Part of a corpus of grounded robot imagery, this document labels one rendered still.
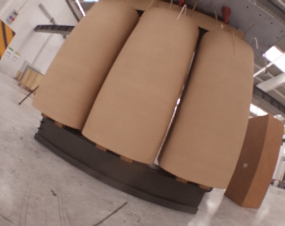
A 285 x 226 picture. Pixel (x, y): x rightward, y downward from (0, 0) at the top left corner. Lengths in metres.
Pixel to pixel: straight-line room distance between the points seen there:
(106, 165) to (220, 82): 0.72
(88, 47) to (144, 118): 0.50
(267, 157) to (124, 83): 1.39
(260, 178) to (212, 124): 1.00
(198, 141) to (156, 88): 0.30
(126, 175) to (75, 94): 0.50
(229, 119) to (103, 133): 0.57
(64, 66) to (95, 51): 0.19
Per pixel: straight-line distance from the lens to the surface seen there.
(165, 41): 0.75
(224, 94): 0.70
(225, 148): 0.67
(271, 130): 1.56
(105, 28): 0.89
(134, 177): 0.74
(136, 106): 0.59
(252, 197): 1.53
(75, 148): 0.83
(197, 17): 1.09
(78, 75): 0.76
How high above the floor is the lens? 0.32
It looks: 8 degrees up
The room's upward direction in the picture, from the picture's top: 22 degrees clockwise
